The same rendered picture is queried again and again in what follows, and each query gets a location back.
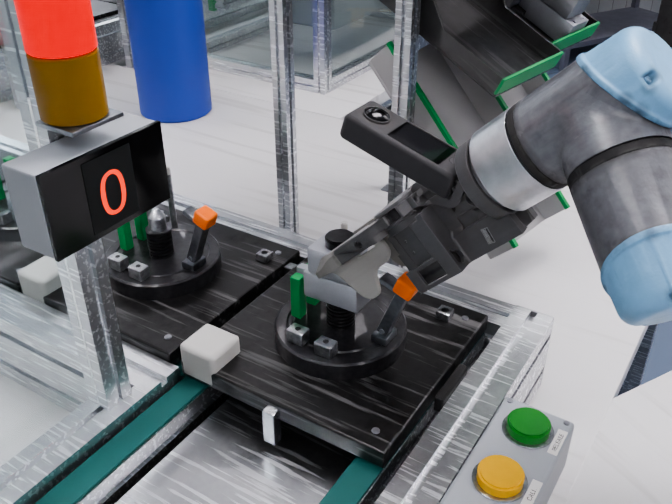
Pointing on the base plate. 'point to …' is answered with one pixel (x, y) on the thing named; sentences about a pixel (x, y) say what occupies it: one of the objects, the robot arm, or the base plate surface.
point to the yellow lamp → (69, 89)
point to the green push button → (528, 425)
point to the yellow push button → (500, 476)
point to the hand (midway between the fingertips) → (335, 251)
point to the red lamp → (56, 27)
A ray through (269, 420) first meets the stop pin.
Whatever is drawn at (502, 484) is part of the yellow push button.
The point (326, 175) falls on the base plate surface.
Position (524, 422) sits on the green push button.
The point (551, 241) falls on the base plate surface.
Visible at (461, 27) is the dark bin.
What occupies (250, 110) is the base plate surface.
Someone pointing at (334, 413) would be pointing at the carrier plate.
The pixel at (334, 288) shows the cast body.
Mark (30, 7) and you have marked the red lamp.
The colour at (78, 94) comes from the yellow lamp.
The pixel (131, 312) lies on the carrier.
